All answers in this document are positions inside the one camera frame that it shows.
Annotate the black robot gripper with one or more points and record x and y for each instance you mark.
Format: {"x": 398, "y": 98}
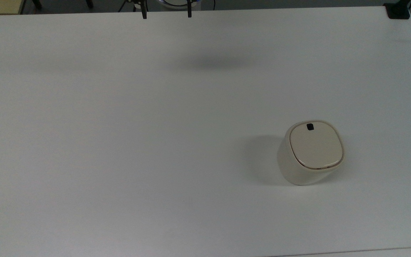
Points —
{"x": 137, "y": 1}

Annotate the cream trash bin lid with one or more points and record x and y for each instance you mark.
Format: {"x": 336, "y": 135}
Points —
{"x": 315, "y": 145}

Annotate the cream white cup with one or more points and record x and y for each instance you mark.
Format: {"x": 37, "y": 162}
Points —
{"x": 298, "y": 171}

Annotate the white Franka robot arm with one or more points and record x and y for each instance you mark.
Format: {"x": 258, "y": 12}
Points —
{"x": 178, "y": 3}

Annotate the black chair leg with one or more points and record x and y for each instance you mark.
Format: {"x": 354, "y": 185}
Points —
{"x": 89, "y": 3}
{"x": 37, "y": 3}

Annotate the black table clamp mount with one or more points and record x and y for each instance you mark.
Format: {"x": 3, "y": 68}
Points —
{"x": 398, "y": 11}

